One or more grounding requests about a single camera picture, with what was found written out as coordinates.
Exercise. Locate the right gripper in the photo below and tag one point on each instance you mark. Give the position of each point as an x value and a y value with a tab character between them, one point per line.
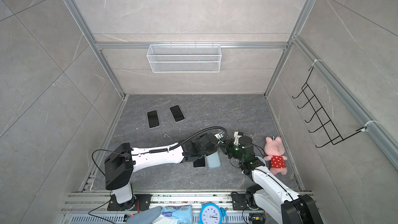
229	143

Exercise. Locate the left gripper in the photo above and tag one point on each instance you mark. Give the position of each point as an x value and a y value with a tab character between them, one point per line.
214	150

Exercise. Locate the grey-green phone case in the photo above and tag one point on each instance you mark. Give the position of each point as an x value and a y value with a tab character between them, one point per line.
213	161

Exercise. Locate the black phone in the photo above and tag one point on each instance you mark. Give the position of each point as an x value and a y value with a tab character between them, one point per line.
177	113
153	119

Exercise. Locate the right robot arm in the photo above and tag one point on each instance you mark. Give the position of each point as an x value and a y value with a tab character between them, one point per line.
284	205

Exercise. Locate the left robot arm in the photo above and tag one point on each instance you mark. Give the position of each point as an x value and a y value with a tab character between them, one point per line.
125	160

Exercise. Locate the pink pig plush toy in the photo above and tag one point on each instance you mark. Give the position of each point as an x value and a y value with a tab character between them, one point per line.
274	150

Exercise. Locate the blue alarm clock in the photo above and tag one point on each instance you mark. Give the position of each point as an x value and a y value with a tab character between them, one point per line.
212	214

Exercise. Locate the blue wet wipes pack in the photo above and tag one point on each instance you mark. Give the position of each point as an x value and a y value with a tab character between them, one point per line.
175	215

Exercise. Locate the grey-blue cloth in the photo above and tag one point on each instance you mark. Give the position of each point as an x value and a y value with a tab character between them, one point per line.
145	217

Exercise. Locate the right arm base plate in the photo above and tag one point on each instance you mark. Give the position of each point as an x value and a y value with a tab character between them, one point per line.
243	201

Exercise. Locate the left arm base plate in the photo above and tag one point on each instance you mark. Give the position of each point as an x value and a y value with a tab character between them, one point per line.
139	202

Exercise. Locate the white wire mesh basket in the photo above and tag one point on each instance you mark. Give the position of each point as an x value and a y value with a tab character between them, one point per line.
184	58

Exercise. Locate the black wire hook rack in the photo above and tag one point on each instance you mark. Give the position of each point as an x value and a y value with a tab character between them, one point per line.
319	114

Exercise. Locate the aluminium rail front frame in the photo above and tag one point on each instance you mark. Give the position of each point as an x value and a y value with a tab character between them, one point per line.
91	207

